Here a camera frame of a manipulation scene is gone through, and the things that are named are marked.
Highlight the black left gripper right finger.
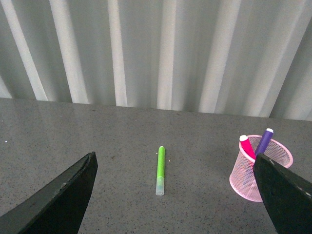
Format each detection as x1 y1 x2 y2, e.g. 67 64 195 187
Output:
253 154 312 234

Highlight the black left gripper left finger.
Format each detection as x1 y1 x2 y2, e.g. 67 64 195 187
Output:
0 152 98 234

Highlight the purple marker pen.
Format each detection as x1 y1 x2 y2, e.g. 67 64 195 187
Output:
255 128 274 156

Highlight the pink marker pen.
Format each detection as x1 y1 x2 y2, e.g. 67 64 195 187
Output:
239 135 256 159

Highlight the pink mesh cup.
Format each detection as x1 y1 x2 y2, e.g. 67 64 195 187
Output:
229 139 293 202

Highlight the green marker pen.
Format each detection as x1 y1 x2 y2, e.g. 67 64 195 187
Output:
156 146 165 195

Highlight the white pleated curtain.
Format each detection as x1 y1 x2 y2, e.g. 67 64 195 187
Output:
0 0 312 120

